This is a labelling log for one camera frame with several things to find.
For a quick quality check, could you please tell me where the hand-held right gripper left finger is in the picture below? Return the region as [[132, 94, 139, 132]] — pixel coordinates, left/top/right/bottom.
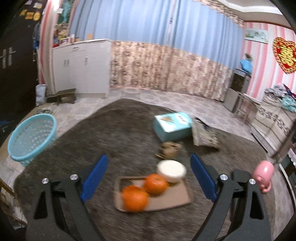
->
[[25, 154, 109, 241]]

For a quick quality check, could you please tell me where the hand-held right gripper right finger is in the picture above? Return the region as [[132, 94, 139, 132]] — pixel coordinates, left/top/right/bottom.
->
[[190, 153, 272, 241]]

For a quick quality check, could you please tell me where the white round container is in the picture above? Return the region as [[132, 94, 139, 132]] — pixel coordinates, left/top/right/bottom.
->
[[157, 159, 187, 183]]

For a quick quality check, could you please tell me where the patterned fabric bag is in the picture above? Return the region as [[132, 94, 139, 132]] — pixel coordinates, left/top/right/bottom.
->
[[191, 117, 220, 149]]

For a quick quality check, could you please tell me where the small brown wooden toy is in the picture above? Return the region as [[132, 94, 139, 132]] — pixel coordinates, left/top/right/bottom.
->
[[155, 141, 183, 159]]

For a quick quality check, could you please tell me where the orange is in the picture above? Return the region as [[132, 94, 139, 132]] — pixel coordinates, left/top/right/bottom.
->
[[144, 173, 168, 195], [122, 185, 149, 212]]

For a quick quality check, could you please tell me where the teal plastic laundry basket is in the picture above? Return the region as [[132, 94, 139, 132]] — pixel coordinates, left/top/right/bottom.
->
[[7, 113, 57, 168]]

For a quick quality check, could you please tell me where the brown phone case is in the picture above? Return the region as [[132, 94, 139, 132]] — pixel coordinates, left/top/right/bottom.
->
[[114, 176, 194, 212]]

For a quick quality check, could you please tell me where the pink pig-shaped cup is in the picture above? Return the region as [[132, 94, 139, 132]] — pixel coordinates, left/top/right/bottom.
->
[[252, 160, 275, 193]]

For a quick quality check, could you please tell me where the teal cardboard box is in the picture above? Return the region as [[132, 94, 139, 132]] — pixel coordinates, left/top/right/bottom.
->
[[153, 112, 193, 142]]

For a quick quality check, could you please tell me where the small metal side table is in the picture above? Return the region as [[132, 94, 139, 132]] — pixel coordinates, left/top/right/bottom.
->
[[233, 90, 260, 123]]

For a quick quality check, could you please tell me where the small wooden stool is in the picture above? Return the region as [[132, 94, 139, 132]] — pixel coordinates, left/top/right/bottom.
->
[[47, 88, 77, 106]]

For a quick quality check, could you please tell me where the cloth-covered storage chest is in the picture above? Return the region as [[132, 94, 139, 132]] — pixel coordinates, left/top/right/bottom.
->
[[251, 93, 296, 158]]

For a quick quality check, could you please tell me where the grey water dispenser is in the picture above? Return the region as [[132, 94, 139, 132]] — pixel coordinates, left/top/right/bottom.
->
[[223, 68, 251, 113]]

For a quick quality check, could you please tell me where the white plastic bag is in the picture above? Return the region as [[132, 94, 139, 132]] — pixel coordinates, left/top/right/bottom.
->
[[35, 84, 47, 107]]

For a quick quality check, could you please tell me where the white cabinet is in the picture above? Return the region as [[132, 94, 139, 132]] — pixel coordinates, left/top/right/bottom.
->
[[52, 38, 111, 99]]

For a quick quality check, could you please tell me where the pile of clothes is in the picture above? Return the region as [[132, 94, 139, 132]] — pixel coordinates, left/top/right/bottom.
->
[[265, 83, 296, 107]]

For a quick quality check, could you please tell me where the blue bottle cover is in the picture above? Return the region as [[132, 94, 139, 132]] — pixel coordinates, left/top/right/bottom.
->
[[239, 59, 253, 75]]

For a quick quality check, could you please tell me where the blue floral curtain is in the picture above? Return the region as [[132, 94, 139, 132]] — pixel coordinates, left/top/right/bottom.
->
[[69, 0, 173, 90], [170, 0, 244, 101]]

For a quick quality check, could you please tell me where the dark door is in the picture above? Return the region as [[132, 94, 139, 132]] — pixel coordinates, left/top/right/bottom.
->
[[0, 0, 47, 139]]

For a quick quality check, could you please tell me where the red heart wall decoration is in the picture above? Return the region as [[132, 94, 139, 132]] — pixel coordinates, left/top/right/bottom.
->
[[272, 37, 296, 75]]

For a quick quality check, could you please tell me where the wide framed wall picture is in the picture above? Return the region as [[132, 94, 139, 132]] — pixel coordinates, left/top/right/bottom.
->
[[245, 28, 269, 44]]

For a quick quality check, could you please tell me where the green wall poster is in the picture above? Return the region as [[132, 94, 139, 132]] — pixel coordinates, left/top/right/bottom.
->
[[54, 0, 77, 26]]

